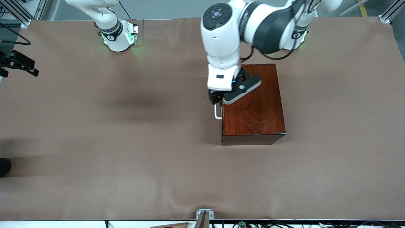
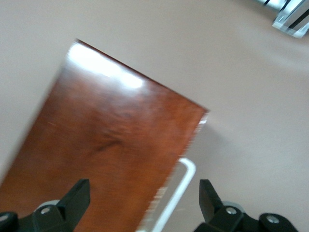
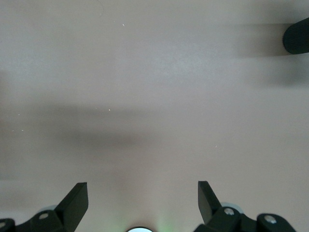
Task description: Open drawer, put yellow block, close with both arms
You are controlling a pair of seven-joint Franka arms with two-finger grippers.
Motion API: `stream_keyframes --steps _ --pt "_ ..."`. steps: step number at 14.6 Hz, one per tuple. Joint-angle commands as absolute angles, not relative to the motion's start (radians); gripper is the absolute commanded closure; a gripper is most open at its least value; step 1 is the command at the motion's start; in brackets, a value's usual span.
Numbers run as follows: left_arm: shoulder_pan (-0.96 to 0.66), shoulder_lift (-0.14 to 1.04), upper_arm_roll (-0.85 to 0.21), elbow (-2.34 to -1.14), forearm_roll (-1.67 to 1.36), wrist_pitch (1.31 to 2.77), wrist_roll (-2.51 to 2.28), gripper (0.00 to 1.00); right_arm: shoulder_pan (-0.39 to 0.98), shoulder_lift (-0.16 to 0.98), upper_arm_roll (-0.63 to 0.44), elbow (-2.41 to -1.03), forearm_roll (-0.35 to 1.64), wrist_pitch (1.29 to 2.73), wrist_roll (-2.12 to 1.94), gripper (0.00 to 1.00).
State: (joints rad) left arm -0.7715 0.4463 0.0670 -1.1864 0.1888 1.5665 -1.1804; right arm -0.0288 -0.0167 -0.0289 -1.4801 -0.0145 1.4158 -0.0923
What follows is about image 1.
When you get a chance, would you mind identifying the brown table cover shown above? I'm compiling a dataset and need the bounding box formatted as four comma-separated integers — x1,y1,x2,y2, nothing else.
0,16,405,221

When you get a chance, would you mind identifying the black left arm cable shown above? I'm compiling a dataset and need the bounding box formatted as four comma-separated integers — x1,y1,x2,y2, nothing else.
240,0,320,60

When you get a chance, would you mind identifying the light wooden board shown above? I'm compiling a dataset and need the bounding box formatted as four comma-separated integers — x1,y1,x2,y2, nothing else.
150,222,190,228

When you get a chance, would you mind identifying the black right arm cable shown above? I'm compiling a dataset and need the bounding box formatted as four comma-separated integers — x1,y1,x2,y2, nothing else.
0,22,31,45

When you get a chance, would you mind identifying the aluminium frame profile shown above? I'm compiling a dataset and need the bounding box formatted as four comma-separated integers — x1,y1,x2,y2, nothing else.
379,0,405,24
0,0,48,28

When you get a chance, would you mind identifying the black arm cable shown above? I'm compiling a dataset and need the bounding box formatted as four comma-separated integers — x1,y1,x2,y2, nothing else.
240,0,320,60
0,22,31,45

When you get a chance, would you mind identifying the black round object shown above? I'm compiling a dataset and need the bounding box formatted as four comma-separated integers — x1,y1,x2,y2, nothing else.
0,157,12,178

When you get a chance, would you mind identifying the dark wooden drawer cabinet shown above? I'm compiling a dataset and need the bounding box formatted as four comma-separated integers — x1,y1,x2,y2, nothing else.
221,64,286,146

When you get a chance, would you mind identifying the black base cable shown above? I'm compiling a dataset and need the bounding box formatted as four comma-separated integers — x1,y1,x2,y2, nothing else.
119,0,133,20

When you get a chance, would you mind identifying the metal clamp bracket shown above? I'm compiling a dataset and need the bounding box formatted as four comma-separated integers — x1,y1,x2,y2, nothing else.
194,209,215,228

